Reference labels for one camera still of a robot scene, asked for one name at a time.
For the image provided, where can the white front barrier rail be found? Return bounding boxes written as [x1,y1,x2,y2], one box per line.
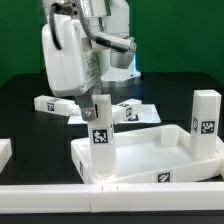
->
[0,182,224,214]

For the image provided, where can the white left barrier block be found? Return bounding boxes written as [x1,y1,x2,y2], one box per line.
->
[0,139,12,173]

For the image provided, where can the white desk top tray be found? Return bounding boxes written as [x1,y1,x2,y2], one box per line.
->
[71,125,224,184]

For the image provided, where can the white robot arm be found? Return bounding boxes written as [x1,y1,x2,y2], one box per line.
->
[42,0,136,121]

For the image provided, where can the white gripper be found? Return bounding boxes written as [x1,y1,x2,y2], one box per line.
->
[42,14,110,121]

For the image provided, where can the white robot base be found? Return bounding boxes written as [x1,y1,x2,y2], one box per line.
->
[101,60,141,88]

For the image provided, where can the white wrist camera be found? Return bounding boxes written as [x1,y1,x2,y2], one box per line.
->
[99,32,137,69]

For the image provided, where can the white marker sheet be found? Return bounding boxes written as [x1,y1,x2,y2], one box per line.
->
[68,104,161,125]

